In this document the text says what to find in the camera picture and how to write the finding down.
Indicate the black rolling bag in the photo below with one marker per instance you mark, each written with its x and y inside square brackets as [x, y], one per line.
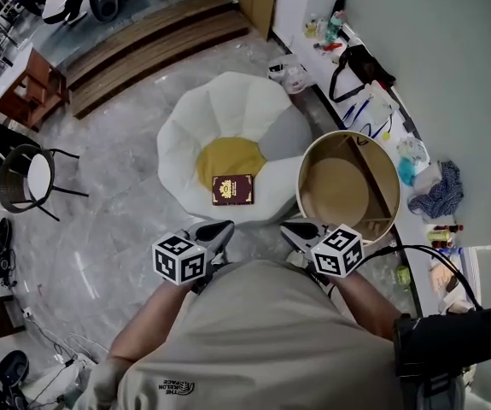
[104, 2]

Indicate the black waist pack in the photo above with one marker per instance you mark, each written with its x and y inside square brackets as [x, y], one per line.
[441, 340]

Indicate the maroon book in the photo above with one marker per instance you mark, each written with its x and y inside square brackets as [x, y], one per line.
[232, 189]

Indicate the round glass-top side table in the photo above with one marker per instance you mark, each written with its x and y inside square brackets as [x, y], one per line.
[334, 186]

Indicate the white curved counter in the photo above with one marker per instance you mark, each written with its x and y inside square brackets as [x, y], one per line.
[416, 229]

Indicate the clear plastic bag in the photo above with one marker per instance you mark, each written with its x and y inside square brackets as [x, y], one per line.
[290, 73]

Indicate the dark cola bottle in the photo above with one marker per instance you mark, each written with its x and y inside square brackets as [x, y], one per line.
[448, 228]

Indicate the blue checked cloth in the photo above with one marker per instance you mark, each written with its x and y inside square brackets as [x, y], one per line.
[441, 195]

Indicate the person's beige t-shirt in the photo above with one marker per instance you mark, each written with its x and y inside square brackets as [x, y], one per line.
[262, 335]

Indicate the black equipment bundle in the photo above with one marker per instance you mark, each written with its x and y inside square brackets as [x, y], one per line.
[2, 250]

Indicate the brown wooden cabinet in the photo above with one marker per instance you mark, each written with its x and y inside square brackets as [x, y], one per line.
[36, 83]

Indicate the person's left forearm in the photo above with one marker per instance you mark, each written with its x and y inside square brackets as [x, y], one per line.
[151, 318]

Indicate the person's right forearm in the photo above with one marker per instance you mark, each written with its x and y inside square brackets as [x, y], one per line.
[369, 301]

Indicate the green drink bottle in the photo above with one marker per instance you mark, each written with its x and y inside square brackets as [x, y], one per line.
[439, 235]

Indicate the green packet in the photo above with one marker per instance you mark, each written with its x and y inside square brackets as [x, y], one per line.
[403, 276]

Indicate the brown paper bag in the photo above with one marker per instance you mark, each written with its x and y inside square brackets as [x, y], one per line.
[443, 277]

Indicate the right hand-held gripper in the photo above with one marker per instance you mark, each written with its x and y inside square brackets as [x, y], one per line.
[337, 252]

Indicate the egg-shaped white yellow beanbag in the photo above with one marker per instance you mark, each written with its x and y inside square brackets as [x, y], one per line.
[236, 109]

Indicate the wooden steps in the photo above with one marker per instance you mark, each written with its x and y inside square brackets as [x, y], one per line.
[151, 45]

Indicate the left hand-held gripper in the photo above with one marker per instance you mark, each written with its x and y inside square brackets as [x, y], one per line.
[179, 259]

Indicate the black chair with white seat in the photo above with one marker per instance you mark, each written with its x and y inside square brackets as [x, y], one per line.
[40, 173]

